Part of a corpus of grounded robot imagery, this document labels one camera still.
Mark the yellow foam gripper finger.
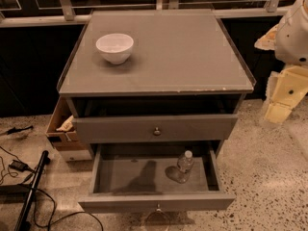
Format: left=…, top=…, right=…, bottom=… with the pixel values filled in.
left=254, top=25, right=278, bottom=50
left=265, top=65, right=308, bottom=124

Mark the clear plastic water bottle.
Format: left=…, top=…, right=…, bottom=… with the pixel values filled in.
left=177, top=150, right=194, bottom=184

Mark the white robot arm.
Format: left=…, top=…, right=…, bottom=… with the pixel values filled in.
left=254, top=0, right=308, bottom=124

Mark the grey top drawer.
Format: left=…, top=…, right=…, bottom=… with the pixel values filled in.
left=72, top=115, right=238, bottom=143

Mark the grey drawer cabinet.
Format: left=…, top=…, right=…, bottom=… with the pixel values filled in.
left=58, top=10, right=255, bottom=151

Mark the grey open middle drawer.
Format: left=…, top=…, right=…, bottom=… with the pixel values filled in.
left=79, top=142, right=235, bottom=213

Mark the metal window railing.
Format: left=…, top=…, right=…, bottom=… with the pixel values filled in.
left=0, top=0, right=295, bottom=27

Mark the white ceramic bowl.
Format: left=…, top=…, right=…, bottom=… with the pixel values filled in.
left=95, top=33, right=134, bottom=64

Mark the round metal bottom knob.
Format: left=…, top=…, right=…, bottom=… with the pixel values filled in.
left=144, top=204, right=170, bottom=231

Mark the open cardboard box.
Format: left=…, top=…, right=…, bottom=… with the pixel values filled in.
left=46, top=97, right=92, bottom=162

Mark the black tool on floor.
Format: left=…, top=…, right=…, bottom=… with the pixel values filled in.
left=0, top=125, right=34, bottom=136

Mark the black power adapter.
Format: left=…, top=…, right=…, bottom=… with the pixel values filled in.
left=9, top=160, right=28, bottom=172

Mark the black pole on floor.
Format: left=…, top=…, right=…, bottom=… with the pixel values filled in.
left=14, top=150, right=50, bottom=231

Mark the black floor cable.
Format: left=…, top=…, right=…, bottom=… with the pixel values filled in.
left=0, top=145, right=105, bottom=231

